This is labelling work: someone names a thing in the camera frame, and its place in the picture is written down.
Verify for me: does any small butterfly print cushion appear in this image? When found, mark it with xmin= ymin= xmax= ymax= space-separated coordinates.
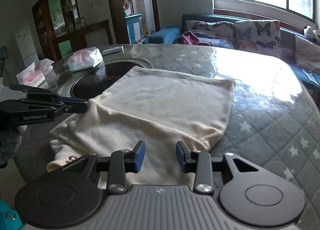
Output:
xmin=184 ymin=20 xmax=234 ymax=49

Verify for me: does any magenta clothing on sofa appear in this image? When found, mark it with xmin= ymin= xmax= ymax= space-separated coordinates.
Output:
xmin=175 ymin=30 xmax=211 ymax=47

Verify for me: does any pink white tissue pack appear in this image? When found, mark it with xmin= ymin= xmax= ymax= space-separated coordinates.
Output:
xmin=68 ymin=47 xmax=103 ymax=72

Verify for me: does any cream knit garment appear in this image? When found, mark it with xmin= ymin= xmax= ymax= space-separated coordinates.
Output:
xmin=47 ymin=67 xmax=235 ymax=185

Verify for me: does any dark wooden display cabinet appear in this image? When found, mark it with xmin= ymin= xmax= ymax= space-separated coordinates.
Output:
xmin=31 ymin=0 xmax=115 ymax=61

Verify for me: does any large butterfly print cushion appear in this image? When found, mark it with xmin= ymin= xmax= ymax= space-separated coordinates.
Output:
xmin=234 ymin=19 xmax=281 ymax=58

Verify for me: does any black round induction cooktop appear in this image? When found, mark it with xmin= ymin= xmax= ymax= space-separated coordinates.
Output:
xmin=70 ymin=61 xmax=146 ymax=100

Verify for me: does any pink tissue box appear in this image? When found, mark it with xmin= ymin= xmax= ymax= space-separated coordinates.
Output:
xmin=35 ymin=59 xmax=55 ymax=76
xmin=16 ymin=62 xmax=45 ymax=87

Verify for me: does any blue white cabinet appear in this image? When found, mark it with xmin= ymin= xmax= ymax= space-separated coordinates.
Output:
xmin=125 ymin=13 xmax=144 ymax=44

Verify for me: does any white refrigerator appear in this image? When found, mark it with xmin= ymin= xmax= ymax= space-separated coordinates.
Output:
xmin=15 ymin=26 xmax=39 ymax=67

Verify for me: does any grey remote control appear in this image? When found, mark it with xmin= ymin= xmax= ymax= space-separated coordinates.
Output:
xmin=101 ymin=45 xmax=124 ymax=56

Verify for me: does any grey plain cushion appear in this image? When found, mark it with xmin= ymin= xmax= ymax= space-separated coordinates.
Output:
xmin=295 ymin=36 xmax=320 ymax=73

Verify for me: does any blue corner sofa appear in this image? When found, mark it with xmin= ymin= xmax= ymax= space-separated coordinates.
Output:
xmin=145 ymin=15 xmax=319 ymax=94

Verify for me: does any white plush toy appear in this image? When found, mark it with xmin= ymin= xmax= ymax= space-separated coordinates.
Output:
xmin=304 ymin=25 xmax=320 ymax=43

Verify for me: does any grey quilted star tablecloth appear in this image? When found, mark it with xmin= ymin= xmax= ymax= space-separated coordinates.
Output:
xmin=106 ymin=44 xmax=319 ymax=229

